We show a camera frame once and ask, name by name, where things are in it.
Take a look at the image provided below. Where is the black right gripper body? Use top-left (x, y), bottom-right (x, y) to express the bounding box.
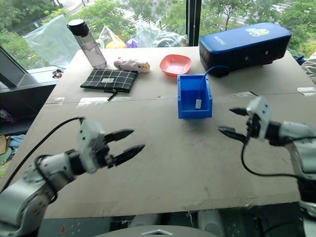
top-left (245, 112), bottom-right (260, 144)

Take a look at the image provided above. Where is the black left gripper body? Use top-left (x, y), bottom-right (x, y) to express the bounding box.
top-left (96, 134), bottom-right (116, 169)

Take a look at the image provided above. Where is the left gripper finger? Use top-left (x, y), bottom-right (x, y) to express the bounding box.
top-left (114, 144), bottom-right (146, 167)
top-left (105, 128), bottom-right (135, 144)

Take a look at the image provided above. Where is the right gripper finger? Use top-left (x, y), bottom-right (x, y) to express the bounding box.
top-left (229, 107), bottom-right (248, 116)
top-left (217, 126), bottom-right (248, 145)

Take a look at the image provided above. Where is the blue plastic bin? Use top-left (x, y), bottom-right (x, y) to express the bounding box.
top-left (177, 73), bottom-right (213, 120)

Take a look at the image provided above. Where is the black white checkered pouch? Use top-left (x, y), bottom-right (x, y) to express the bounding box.
top-left (80, 68), bottom-right (139, 102)

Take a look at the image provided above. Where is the large blue padded case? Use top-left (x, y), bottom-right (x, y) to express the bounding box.
top-left (198, 22), bottom-right (293, 78)

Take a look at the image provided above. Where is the pink plush pencil case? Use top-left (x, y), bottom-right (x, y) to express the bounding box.
top-left (113, 57), bottom-right (152, 74)

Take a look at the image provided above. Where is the pink plastic bowl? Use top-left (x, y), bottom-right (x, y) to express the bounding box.
top-left (159, 54), bottom-right (193, 77)

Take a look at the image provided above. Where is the white cloth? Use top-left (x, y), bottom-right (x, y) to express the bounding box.
top-left (301, 51), bottom-right (316, 85)

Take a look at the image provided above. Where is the clear bottle black lid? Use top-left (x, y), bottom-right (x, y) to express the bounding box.
top-left (67, 19), bottom-right (108, 69)

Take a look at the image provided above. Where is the white rounded shape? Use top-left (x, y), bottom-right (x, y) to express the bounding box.
top-left (197, 209), bottom-right (226, 237)

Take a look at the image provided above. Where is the clear bag with yellow item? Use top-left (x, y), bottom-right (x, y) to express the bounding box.
top-left (98, 24), bottom-right (127, 49)

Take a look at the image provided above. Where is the crumpled clear plastic bag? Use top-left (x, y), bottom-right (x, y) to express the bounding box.
top-left (135, 20), bottom-right (189, 48)

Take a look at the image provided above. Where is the large clear plastic bag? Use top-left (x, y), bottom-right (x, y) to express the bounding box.
top-left (23, 14), bottom-right (83, 70)

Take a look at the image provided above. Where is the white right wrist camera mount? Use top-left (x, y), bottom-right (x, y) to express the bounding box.
top-left (246, 95), bottom-right (274, 142)

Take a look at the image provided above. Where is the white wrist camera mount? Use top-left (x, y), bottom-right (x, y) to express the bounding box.
top-left (246, 95), bottom-right (274, 142)
top-left (77, 119), bottom-right (106, 173)

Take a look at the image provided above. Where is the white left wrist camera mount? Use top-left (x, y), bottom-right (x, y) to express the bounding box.
top-left (77, 119), bottom-right (106, 173)

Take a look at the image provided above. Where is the blue cable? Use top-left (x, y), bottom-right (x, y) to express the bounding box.
top-left (196, 65), bottom-right (228, 102)

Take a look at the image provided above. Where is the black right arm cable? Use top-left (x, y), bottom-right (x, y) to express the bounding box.
top-left (241, 138), bottom-right (303, 179)

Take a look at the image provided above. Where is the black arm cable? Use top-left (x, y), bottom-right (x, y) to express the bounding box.
top-left (241, 138), bottom-right (303, 179)
top-left (0, 117), bottom-right (84, 196)

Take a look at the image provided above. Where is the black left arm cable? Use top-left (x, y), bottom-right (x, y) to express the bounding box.
top-left (0, 117), bottom-right (84, 196)

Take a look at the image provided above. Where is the black window post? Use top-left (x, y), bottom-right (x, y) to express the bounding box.
top-left (185, 0), bottom-right (202, 47)

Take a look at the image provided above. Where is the grey slanted window frame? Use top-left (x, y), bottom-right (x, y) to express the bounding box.
top-left (0, 45), bottom-right (67, 87)

